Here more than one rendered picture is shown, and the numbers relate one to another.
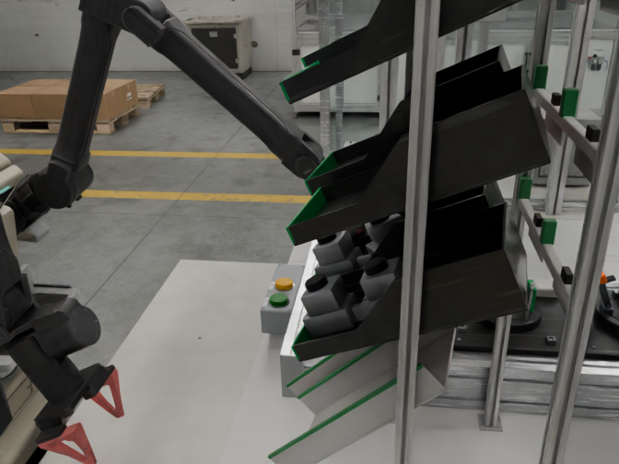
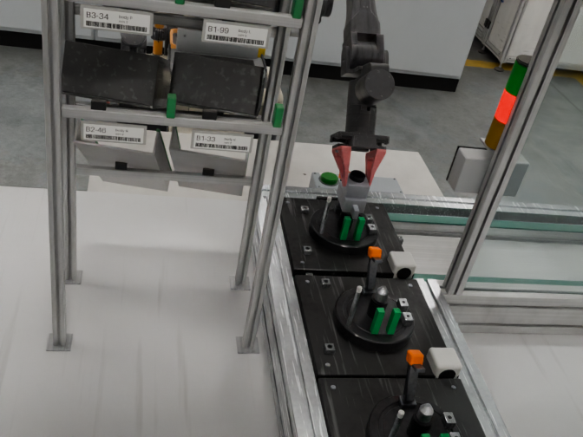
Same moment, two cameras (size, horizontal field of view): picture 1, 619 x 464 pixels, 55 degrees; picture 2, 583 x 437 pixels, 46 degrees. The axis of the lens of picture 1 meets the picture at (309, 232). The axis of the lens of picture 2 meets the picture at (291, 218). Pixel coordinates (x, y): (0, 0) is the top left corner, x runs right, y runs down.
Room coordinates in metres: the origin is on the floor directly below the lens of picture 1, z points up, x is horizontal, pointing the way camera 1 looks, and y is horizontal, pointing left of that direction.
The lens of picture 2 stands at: (0.51, -1.15, 1.76)
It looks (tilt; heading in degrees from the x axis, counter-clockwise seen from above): 34 degrees down; 67
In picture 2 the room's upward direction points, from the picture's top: 12 degrees clockwise
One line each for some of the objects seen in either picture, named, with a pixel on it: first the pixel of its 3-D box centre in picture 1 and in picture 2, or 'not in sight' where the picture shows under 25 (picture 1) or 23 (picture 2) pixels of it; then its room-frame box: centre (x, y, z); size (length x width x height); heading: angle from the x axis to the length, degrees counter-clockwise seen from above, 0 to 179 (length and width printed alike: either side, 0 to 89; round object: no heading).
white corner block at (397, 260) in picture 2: not in sight; (400, 266); (1.15, -0.25, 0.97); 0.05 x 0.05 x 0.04; 82
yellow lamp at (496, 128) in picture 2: not in sight; (503, 133); (1.23, -0.28, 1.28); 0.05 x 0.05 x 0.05
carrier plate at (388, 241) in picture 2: not in sight; (341, 237); (1.06, -0.14, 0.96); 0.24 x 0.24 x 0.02; 82
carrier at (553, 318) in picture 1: (507, 295); (378, 303); (1.03, -0.39, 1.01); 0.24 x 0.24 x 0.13; 82
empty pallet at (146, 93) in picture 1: (110, 96); not in sight; (7.49, 2.44, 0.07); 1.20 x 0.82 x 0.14; 89
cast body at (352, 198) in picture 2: not in sight; (355, 192); (1.06, -0.15, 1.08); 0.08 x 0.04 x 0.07; 81
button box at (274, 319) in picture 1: (285, 296); (355, 192); (1.18, 0.06, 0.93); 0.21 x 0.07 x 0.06; 172
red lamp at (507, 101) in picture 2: not in sight; (514, 106); (1.23, -0.28, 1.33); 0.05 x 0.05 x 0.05
